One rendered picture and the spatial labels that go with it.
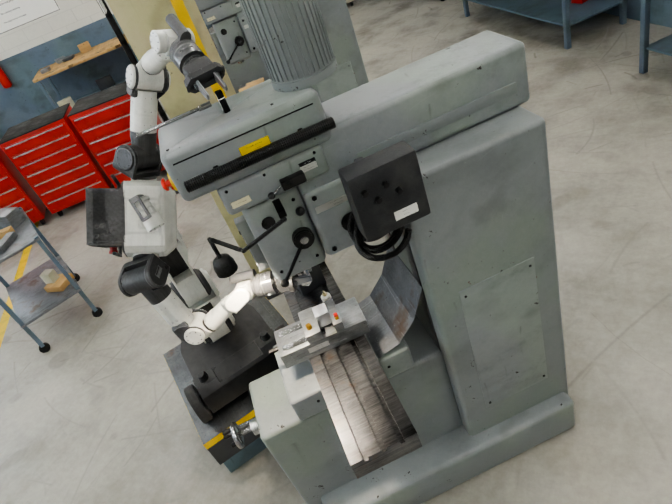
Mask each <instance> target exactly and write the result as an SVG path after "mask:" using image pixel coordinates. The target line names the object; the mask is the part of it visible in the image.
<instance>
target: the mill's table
mask: <svg viewBox="0 0 672 504"><path fill-rule="evenodd" d="M319 266H320V268H321V270H322V273H323V275H324V277H325V280H326V283H324V284H323V285H321V286H319V287H318V288H316V289H314V290H313V291H311V292H310V293H308V294H306V295H305V296H303V295H302V294H301V292H300V291H299V290H298V289H297V291H295V292H289V291H285V292H283V293H284V295H285V298H286V301H287V303H288V306H289V308H290V311H291V313H292V316H293V319H294V321H295V322H297V321H300V318H299V315H298V312H301V311H303V310H305V309H308V308H310V307H312V308H313V307H315V306H317V305H319V304H322V303H323V302H322V299H321V295H322V293H323V291H325V292H328V293H330V295H331V297H332V299H333V301H334V304H335V305H336V304H338V303H341V302H343V301H345V298H344V296H343V294H342V293H341V291H340V289H339V287H338V285H337V283H336V281H335V280H334V278H333V276H332V274H331V272H330V270H329V268H328V267H327V265H326V263H325V261H323V262H322V263H320V264H319ZM309 360H310V363H311V365H312V368H313V370H314V373H315V376H316V378H317V381H318V383H319V386H320V388H321V391H322V394H323V396H324V399H325V401H326V404H327V407H328V409H329V412H330V414H331V417H332V419H333V422H334V425H335V427H336V430H337V432H338V435H339V438H340V440H341V443H342V445H343V448H344V450H345V453H346V456H347V458H348V461H349V463H350V466H351V468H352V470H353V471H354V473H355V475H356V477H357V479H358V478H360V477H362V476H364V475H366V474H368V473H370V472H372V471H374V470H376V469H378V468H380V467H382V466H384V465H386V464H388V463H390V462H392V461H395V460H397V459H399V458H401V457H403V456H405V455H407V454H409V453H411V452H413V451H415V450H417V449H419V448H421V447H422V444H421V442H420V439H419V437H418V434H417V432H416V430H415V428H414V426H413V424H412V422H411V421H410V419H409V417H408V415H407V413H406V411H405V410H404V408H403V406H402V404H401V402H400V400H399V398H398V397H397V395H396V393H395V391H394V389H393V387H392V385H391V384H390V382H389V380H388V378H387V376H386V374H385V372H384V371H383V369H382V367H381V365H380V363H379V361H378V359H377V358H376V356H375V354H374V352H373V350H372V348H371V346H370V345H369V343H368V341H367V339H366V337H365V335H362V336H360V337H357V338H355V339H353V340H351V341H348V342H346V343H344V344H342V345H339V346H337V347H335V348H333V349H330V350H328V351H326V352H324V353H321V354H319V355H317V356H314V357H312V358H310V359H309Z"/></svg>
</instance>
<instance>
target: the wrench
mask: <svg viewBox="0 0 672 504"><path fill-rule="evenodd" d="M211 106H212V105H211V103H210V101H207V102H205V103H203V104H201V105H199V106H197V107H196V108H194V109H192V110H190V111H187V112H185V113H183V114H181V115H178V116H176V117H174V118H172V119H169V120H167V121H165V122H162V123H160V124H158V125H156V126H153V127H151V128H149V129H147V130H144V131H142V132H140V133H138V134H136V137H137V138H138V137H141V136H143V135H145V134H147V133H150V132H152V131H154V130H156V129H159V128H161V127H163V126H166V125H168V124H170V123H172V122H175V121H177V120H179V119H181V118H184V117H186V116H188V115H190V114H193V113H195V112H197V111H202V110H205V109H207V108H209V107H211Z"/></svg>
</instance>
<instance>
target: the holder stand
mask: <svg viewBox="0 0 672 504"><path fill-rule="evenodd" d="M311 268H312V271H311V272H309V273H310V275H311V277H312V282H311V284H310V285H309V286H302V285H301V284H300V285H297V289H298V290H299V291H300V292H301V294H302V295H303V296H305V295H306V294H308V293H310V292H311V291H313V290H314V289H316V288H318V287H319V286H321V285H323V284H324V283H326V280H325V277H324V275H323V273H322V270H321V268H320V266H319V264H318V265H316V266H314V267H311Z"/></svg>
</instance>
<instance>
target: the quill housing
mask: <svg viewBox="0 0 672 504"><path fill-rule="evenodd" d="M278 198H279V199H280V201H281V203H282V205H283V207H284V209H285V211H286V214H287V216H286V218H287V221H286V222H284V223H283V224H281V225H280V226H279V227H277V228H276V229H275V230H274V231H272V232H271V233H269V234H268V235H267V236H266V237H265V238H263V239H262V240H260V241H259V242H258V245H259V247H260V249H261V251H262V253H263V255H264V257H265V259H266V261H267V263H268V265H269V267H270V269H271V271H272V273H273V275H274V276H275V278H276V279H278V280H283V279H285V278H286V275H287V273H288V271H289V268H290V266H291V264H292V261H293V259H294V257H295V255H296V252H297V250H298V248H297V247H296V246H295V245H294V243H293V241H292V234H293V232H294V231H295V230H296V229H298V228H300V227H308V228H310V229H311V230H312V232H313V234H314V237H315V240H314V243H313V244H312V245H311V246H310V247H309V248H307V249H302V250H301V252H300V255H299V257H298V259H297V262H296V264H295V266H294V268H293V271H292V273H291V275H290V277H292V276H294V275H296V274H299V273H301V272H303V271H305V270H307V269H309V268H311V267H314V266H316V265H318V264H320V263H322V262H323V261H324V260H325V258H326V254H325V251H324V248H323V246H322V243H321V241H320V239H319V236H318V234H317V232H316V229H315V227H314V224H313V222H312V220H311V217H310V215H309V212H308V210H307V208H306V205H305V203H304V201H303V198H302V196H301V193H300V191H299V189H298V187H297V186H296V187H294V188H292V189H290V190H288V191H285V192H283V193H281V194H279V195H277V196H275V198H274V199H273V200H276V199H278ZM273 200H270V199H268V200H265V201H263V202H261V203H259V204H257V205H254V206H252V207H250V208H248V209H246V210H243V211H242V214H243V216H244V218H245V220H246V222H247V224H248V226H249V227H250V229H251V231H252V233H253V235H254V237H255V239H256V238H257V237H259V236H260V235H261V234H262V233H263V232H265V231H266V230H268V229H269V228H270V227H271V226H273V225H274V224H275V223H277V222H278V221H279V220H280V218H279V216H278V214H277V211H276V209H275V207H274V205H273V203H272V201H273ZM299 206H301V207H303V208H304V209H305V214H304V215H303V216H298V215H297V214H296V212H295V210H296V208H297V207H299Z"/></svg>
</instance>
